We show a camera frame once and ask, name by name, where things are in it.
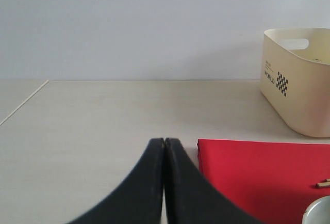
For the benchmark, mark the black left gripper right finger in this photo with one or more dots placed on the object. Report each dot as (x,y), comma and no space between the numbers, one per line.
(189,196)

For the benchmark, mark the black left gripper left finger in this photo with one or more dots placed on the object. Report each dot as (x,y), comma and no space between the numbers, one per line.
(138,198)

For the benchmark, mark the red table cloth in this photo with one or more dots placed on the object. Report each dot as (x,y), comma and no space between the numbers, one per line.
(273,181)

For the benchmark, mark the pale green ceramic bowl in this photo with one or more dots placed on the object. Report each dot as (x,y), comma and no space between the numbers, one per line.
(317,212)

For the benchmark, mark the cream plastic bin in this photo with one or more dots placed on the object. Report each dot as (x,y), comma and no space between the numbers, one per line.
(295,77)

